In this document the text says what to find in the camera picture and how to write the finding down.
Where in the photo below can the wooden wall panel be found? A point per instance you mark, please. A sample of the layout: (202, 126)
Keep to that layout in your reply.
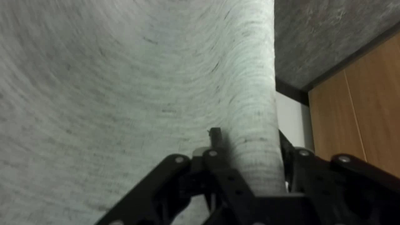
(366, 107)

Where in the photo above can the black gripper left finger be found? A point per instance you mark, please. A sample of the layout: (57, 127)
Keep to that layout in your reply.
(195, 187)

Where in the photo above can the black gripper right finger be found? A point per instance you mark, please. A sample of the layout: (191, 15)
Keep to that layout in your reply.
(345, 191)

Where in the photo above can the grey fabric curtain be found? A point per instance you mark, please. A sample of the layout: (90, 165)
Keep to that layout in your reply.
(125, 95)

